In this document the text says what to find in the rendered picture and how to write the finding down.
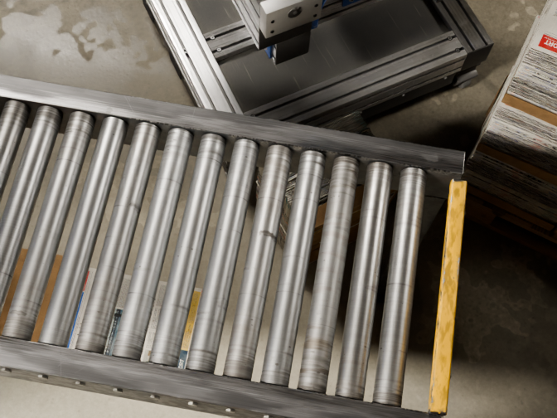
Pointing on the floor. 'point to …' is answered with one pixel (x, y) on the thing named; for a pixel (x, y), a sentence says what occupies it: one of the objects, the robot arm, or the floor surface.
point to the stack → (520, 143)
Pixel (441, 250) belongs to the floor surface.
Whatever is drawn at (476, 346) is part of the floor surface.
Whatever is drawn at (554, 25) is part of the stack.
